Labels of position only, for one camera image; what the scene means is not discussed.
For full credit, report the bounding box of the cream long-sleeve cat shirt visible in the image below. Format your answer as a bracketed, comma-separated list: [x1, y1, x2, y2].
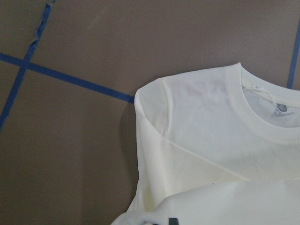
[114, 63, 300, 225]

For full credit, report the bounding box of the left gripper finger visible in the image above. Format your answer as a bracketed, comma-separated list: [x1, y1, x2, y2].
[168, 211, 178, 225]

